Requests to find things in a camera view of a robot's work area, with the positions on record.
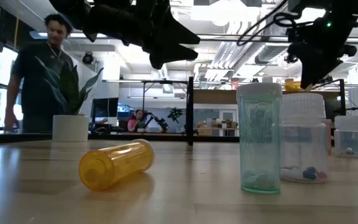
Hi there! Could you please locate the long ceiling light strip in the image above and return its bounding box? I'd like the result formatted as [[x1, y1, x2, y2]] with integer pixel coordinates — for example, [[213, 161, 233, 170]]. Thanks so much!
[[29, 30, 358, 44]]

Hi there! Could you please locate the wooden shelf with black frame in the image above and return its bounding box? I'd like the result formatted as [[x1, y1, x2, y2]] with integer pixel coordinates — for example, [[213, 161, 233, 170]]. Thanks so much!
[[186, 76, 347, 147]]

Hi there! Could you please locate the black computer monitor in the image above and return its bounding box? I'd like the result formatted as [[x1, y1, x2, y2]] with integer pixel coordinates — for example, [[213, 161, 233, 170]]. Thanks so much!
[[91, 97, 119, 119]]

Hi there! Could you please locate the green snake plant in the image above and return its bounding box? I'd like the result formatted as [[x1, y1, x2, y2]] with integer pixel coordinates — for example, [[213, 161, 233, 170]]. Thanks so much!
[[35, 57, 104, 116]]

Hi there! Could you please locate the white plant pot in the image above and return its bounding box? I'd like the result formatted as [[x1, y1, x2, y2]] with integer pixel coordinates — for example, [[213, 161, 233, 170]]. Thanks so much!
[[52, 114, 90, 143]]

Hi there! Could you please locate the teal pill bottle white cap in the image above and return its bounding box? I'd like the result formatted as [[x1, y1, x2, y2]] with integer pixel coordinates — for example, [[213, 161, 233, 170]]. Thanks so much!
[[236, 82, 283, 195]]

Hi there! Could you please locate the person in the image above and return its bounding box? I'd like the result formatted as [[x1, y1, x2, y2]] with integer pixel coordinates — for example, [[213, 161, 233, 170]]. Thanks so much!
[[126, 108, 145, 133], [4, 12, 74, 134]]

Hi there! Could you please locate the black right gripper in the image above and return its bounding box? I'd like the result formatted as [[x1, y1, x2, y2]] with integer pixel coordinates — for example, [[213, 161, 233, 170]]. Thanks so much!
[[286, 0, 358, 90]]

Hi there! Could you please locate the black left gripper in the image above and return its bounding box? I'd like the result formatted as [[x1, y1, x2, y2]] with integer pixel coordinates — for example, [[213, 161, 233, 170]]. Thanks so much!
[[116, 0, 201, 70]]

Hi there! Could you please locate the black ceiling spotlight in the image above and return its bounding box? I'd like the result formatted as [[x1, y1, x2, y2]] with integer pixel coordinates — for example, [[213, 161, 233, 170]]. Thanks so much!
[[81, 52, 94, 65]]

